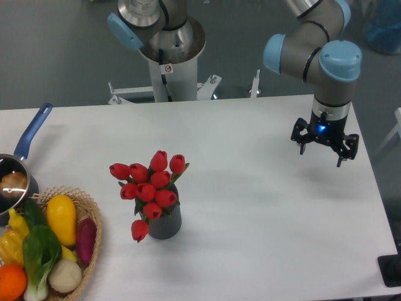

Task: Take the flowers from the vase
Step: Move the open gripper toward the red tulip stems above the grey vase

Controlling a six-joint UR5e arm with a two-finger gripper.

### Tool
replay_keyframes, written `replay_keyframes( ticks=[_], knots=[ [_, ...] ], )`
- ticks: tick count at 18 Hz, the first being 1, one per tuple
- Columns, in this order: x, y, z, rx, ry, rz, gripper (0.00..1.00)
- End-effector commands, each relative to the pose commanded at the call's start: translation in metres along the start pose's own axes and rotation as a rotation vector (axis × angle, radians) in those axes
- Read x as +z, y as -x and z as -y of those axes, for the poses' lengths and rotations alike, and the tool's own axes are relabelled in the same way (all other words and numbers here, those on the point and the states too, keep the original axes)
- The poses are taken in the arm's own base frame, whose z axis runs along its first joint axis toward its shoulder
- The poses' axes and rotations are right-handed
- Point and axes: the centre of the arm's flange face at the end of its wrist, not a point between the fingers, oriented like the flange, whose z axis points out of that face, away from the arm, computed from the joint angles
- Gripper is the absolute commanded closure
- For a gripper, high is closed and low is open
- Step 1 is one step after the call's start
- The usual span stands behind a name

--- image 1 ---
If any orange fruit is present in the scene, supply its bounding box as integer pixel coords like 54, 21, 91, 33
1, 264, 27, 300

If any green bok choy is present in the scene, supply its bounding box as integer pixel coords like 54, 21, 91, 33
23, 225, 61, 300

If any black device at table edge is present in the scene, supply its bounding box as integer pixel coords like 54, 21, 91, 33
377, 255, 400, 287

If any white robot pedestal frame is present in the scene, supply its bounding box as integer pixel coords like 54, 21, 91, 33
108, 46, 262, 106

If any woven wicker basket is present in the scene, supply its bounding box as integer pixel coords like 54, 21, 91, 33
0, 185, 103, 301

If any yellow squash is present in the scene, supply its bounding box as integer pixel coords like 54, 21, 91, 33
46, 194, 76, 248

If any white garlic bulb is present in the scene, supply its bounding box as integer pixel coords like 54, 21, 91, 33
48, 259, 82, 293

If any purple sweet potato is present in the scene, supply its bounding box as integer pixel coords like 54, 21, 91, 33
76, 218, 97, 265

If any grey ribbed vase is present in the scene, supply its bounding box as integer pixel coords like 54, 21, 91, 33
131, 183, 182, 242

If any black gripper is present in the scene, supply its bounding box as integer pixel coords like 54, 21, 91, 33
291, 100, 360, 167

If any yellow bell pepper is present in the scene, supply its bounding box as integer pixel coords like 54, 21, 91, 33
1, 230, 24, 267

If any blue handled saucepan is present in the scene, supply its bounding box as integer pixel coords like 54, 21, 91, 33
1, 103, 53, 226

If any blue container in background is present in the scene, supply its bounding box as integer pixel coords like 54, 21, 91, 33
363, 0, 400, 55

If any white furniture leg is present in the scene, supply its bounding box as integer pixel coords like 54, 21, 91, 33
373, 107, 400, 159

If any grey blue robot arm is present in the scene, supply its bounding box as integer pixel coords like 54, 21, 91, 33
107, 1, 362, 161

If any red tulip bouquet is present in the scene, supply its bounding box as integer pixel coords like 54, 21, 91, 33
109, 150, 189, 243

